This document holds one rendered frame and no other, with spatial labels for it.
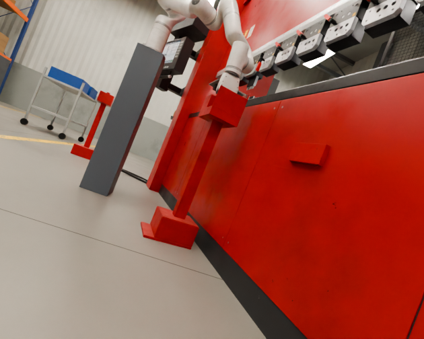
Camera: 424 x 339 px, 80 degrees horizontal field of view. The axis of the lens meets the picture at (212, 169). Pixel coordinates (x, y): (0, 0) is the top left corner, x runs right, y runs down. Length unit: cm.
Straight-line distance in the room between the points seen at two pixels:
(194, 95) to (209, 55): 44
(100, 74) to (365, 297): 931
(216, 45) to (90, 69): 717
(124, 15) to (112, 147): 857
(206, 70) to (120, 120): 132
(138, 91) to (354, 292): 154
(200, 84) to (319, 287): 231
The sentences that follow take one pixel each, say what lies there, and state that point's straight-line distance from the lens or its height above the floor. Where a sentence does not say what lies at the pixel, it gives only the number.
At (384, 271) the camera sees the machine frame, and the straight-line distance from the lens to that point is 69.
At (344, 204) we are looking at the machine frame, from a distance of 78.
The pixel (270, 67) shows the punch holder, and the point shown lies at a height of 118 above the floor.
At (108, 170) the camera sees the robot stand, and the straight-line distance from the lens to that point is 176.
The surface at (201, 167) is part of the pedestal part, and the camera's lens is 131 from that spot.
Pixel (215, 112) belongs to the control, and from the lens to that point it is 125.
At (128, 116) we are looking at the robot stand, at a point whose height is 54.
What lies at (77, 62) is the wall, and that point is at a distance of 984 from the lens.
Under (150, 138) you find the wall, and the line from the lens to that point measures 899.
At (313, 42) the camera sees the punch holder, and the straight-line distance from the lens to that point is 153.
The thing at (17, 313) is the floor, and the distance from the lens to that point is 69.
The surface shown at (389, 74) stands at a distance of 90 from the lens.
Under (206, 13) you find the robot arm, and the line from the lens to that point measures 170.
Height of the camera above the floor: 40
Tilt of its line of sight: 1 degrees up
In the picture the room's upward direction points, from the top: 22 degrees clockwise
